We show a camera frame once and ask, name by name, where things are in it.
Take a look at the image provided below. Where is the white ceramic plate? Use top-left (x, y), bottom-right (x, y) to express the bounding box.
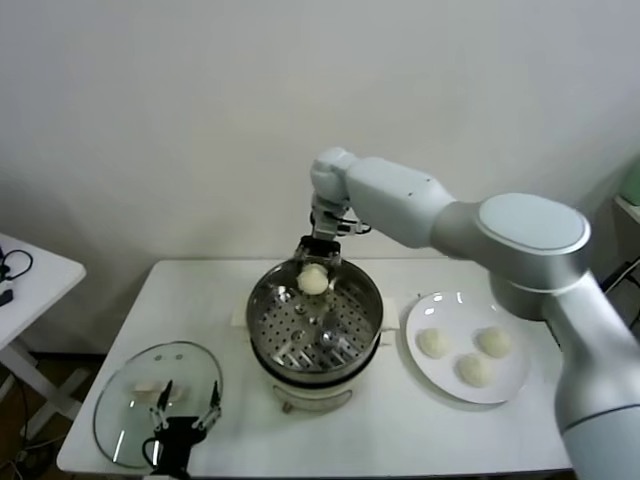
top-left (404, 291), bottom-right (531, 405)

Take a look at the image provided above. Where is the looped black thin cable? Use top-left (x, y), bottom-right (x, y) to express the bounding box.
top-left (0, 248), bottom-right (35, 284)

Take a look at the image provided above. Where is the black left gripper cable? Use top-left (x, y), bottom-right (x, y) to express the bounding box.
top-left (142, 437), bottom-right (164, 467)

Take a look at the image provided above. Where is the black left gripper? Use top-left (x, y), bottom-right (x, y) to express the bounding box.
top-left (148, 379), bottom-right (223, 480)

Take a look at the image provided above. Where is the white shelf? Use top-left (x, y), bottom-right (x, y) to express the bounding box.
top-left (612, 193), bottom-right (640, 236)

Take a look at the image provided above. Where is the pale green object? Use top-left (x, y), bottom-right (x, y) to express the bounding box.
top-left (619, 153), bottom-right (640, 206)

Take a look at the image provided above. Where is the perforated steel steamer basket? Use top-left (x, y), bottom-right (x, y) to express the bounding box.
top-left (246, 255), bottom-right (385, 377)

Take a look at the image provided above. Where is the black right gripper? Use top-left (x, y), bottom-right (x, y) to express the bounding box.
top-left (297, 236), bottom-right (343, 294)

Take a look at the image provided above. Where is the white steamed baozi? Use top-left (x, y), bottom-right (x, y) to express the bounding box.
top-left (297, 264), bottom-right (330, 296)
top-left (475, 326), bottom-right (514, 358)
top-left (454, 352), bottom-right (496, 388)
top-left (416, 327), bottom-right (452, 359)

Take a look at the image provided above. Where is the white side table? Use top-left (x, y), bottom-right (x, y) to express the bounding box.
top-left (0, 232), bottom-right (94, 444)

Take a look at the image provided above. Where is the black power adapter cable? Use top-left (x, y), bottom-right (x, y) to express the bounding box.
top-left (599, 257), bottom-right (640, 301)

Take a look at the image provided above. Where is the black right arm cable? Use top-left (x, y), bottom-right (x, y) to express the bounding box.
top-left (344, 215), bottom-right (374, 237)

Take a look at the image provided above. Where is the thin white cable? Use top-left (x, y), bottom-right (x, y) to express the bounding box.
top-left (17, 437), bottom-right (66, 464)

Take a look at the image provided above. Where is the cream electric cooker pot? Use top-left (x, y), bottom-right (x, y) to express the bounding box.
top-left (230, 294), bottom-right (401, 415)

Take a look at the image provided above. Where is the round glass pot lid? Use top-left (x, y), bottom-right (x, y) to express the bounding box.
top-left (92, 341), bottom-right (223, 470)

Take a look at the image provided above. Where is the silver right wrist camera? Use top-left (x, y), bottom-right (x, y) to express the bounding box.
top-left (313, 208), bottom-right (362, 240)

